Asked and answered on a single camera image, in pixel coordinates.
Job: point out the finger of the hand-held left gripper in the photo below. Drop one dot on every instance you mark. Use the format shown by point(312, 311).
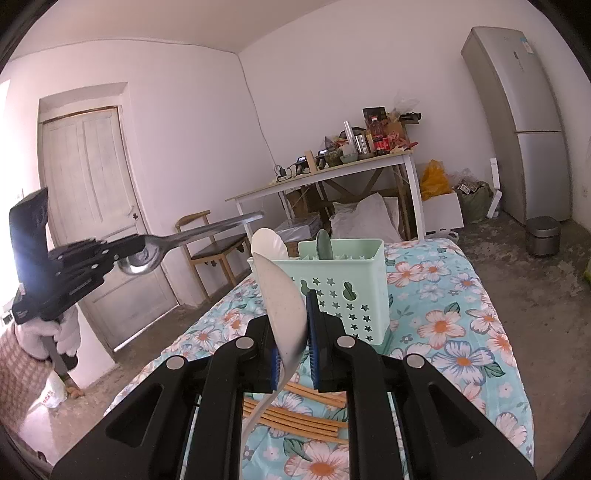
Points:
point(92, 251)
point(87, 286)

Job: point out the metal trash can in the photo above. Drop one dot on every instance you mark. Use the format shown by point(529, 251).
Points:
point(542, 237)

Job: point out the white sack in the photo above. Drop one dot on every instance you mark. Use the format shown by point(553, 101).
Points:
point(364, 217)

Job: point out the black charger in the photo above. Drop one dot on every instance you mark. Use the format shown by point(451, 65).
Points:
point(281, 173)

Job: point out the metal spoon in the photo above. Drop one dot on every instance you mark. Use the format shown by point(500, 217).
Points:
point(138, 264)

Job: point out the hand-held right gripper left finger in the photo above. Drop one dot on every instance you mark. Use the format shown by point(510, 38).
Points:
point(275, 369)

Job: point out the white table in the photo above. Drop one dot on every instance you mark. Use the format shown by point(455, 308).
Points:
point(351, 166)

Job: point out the blue floral blanket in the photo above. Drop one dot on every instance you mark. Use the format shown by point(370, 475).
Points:
point(443, 332)

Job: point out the black tray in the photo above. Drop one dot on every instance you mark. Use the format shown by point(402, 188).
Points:
point(412, 117)

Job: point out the white box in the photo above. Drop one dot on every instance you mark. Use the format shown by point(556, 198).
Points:
point(443, 212)

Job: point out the silver cylinder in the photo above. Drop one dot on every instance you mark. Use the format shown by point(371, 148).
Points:
point(349, 138)

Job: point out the green plastic utensil holder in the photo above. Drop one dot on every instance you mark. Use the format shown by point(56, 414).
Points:
point(355, 286)

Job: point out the wooden chair with black seat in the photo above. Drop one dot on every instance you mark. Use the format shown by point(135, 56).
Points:
point(217, 247)

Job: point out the white wooden door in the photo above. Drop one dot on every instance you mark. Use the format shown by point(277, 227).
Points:
point(92, 184)

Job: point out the dark snack bag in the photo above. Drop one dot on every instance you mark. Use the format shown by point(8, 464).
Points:
point(374, 113)

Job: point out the red drink bottles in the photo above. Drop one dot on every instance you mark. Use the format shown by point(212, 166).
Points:
point(381, 136)

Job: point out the plastic-wrapped box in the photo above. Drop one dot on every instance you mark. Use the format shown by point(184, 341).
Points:
point(300, 228)

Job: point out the yellow plastic bag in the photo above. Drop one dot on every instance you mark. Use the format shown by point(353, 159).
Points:
point(436, 182)

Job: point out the white plastic bag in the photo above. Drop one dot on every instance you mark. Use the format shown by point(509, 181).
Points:
point(55, 392)

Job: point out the green bowl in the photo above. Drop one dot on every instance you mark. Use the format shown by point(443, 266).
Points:
point(349, 158)

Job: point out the white foam panel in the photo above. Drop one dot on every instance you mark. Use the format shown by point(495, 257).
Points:
point(495, 184)

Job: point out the silver refrigerator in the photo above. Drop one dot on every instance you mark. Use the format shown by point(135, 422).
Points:
point(521, 115)

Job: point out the large white rice spoon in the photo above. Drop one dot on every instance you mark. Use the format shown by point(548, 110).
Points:
point(286, 314)

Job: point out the pile of wooden chopsticks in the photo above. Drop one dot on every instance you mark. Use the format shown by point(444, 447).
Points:
point(304, 424)

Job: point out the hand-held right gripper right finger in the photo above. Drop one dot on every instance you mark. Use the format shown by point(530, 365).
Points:
point(313, 341)

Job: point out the green bag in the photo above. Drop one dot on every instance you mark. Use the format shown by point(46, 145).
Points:
point(475, 203)

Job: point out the person's left hand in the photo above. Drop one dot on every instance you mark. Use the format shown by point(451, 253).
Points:
point(32, 339)

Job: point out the black device with screen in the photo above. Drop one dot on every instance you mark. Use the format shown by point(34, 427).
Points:
point(301, 164)
point(322, 157)

